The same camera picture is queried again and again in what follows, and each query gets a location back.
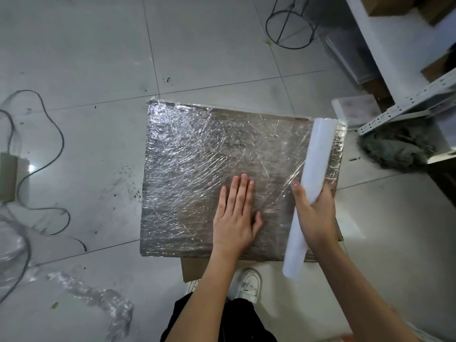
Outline person's right hand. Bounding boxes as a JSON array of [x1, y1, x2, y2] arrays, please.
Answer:
[[290, 179, 339, 250]]

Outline person's left hand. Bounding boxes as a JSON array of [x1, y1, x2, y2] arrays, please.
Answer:
[[213, 173, 264, 258]]

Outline white stretch film roll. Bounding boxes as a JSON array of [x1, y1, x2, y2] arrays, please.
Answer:
[[282, 117, 338, 280]]

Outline film-wrapped cardboard box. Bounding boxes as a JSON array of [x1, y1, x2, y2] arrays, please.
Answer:
[[140, 99, 347, 262]]

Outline person's left forearm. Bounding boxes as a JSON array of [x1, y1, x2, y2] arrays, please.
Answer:
[[166, 247, 248, 342]]

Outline person's right forearm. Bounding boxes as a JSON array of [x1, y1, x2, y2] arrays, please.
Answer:
[[309, 240, 423, 342]]

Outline brown cardboard sheet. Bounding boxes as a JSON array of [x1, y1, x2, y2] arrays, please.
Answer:
[[181, 258, 216, 282]]

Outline black trousers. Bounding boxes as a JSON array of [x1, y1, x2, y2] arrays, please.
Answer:
[[160, 292, 278, 342]]

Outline white foam block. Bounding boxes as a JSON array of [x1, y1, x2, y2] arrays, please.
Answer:
[[331, 94, 382, 130]]

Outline grey fluffy mop head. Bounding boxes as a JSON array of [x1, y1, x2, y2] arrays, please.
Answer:
[[359, 121, 437, 173]]

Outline translucent plastic storage bin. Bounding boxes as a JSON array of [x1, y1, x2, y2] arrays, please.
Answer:
[[324, 30, 380, 84]]

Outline crumpled clear plastic film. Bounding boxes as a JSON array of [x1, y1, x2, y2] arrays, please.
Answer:
[[44, 271, 134, 342]]

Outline white metal shelf rack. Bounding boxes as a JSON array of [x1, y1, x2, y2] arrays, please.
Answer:
[[344, 0, 456, 155]]

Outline brown cardboard box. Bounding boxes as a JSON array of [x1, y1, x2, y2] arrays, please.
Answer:
[[358, 0, 423, 16], [417, 0, 456, 26]]

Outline clear plastic film loop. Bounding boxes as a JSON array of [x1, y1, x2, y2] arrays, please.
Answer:
[[0, 210, 40, 292]]

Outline grey power adapter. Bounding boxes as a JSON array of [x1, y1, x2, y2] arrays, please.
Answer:
[[0, 152, 19, 203]]

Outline black wire frame stand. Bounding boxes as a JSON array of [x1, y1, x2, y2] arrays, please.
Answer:
[[265, 0, 318, 50]]

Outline black cable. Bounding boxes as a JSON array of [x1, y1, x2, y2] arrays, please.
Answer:
[[0, 90, 88, 303]]

